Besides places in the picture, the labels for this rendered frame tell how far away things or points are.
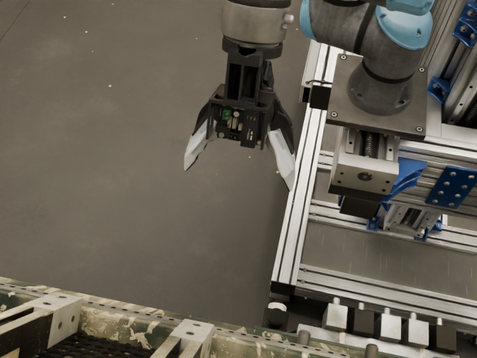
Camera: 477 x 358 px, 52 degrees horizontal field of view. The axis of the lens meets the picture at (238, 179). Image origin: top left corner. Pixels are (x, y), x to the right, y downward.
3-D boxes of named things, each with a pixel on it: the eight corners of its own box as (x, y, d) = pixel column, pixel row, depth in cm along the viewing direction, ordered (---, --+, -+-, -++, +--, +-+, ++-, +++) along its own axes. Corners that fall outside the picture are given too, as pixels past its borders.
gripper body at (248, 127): (202, 143, 59) (210, 45, 53) (219, 118, 67) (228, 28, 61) (264, 155, 58) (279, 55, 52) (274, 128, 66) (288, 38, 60)
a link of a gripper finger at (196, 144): (158, 170, 64) (202, 126, 60) (173, 152, 70) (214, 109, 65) (176, 186, 65) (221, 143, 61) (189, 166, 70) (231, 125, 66)
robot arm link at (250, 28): (231, -9, 59) (299, 1, 58) (228, 30, 61) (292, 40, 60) (216, 1, 52) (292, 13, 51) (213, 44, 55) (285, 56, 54)
